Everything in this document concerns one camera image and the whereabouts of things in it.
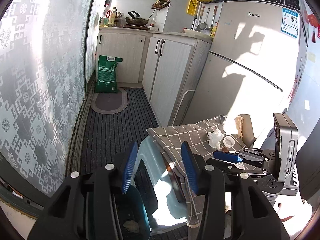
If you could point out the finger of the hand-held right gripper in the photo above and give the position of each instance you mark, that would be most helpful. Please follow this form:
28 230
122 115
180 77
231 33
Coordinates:
226 156
225 166

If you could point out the pale plastic stool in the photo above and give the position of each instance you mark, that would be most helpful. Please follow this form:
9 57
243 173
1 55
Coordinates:
147 150

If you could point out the dark striped floor mat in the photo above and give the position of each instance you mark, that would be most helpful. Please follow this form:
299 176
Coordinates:
112 135

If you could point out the small white cap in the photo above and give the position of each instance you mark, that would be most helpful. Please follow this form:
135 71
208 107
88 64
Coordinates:
228 141

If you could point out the grey oval floor mat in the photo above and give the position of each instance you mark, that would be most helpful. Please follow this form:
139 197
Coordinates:
108 102

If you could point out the small white bottle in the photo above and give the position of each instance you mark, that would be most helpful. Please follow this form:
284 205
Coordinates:
153 22

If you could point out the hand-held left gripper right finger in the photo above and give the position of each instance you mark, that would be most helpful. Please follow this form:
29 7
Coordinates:
189 170

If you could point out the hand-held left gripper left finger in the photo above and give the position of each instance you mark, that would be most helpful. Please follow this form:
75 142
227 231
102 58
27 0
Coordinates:
128 167

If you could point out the white refrigerator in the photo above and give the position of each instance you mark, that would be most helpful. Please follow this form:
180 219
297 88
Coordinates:
237 80

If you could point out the yellow cutting board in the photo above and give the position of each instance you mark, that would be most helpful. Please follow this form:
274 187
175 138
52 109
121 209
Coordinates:
192 2

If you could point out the yellow dish soap bottle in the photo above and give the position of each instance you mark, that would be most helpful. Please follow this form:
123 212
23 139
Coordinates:
213 31

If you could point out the dark wok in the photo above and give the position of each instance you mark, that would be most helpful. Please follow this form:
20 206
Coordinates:
136 20

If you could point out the patterned glass sliding door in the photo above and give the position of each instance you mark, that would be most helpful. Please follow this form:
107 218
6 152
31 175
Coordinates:
37 80

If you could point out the dark teal trash bin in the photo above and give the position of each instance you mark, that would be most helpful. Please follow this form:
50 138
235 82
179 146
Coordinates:
140 212

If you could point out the yellow oil bottle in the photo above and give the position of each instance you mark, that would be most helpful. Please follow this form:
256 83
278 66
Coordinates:
113 17

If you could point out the metal strainer ladle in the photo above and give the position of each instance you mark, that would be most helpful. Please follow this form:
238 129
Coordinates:
202 25

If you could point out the crumpled beige paper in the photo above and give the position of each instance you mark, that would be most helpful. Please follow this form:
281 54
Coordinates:
131 226

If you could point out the wall spice rack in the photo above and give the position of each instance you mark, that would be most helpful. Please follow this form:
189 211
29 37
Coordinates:
160 3

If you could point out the green rice bag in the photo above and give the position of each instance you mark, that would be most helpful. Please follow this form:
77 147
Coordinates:
107 73

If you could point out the red hanging ornament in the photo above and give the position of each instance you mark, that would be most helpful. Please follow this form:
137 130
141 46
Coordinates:
313 22

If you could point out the blue refrigerator label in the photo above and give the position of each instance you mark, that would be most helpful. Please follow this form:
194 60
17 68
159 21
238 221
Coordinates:
290 22

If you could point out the cream lace tablecloth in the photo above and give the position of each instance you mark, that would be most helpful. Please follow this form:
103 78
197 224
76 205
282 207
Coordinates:
239 126

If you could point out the dark sauce bottle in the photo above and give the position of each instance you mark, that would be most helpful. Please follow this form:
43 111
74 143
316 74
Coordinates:
120 20

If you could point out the double-door white kitchen cabinet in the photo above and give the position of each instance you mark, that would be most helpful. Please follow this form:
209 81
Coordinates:
172 75

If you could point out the large red-capped oil bottle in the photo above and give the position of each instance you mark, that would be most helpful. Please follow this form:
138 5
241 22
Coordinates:
107 12

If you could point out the grey checked tablecloth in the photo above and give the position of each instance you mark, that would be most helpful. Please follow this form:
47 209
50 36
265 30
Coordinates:
180 135

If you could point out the white plastic frame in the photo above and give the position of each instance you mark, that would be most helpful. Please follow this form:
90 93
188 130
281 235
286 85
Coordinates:
185 105

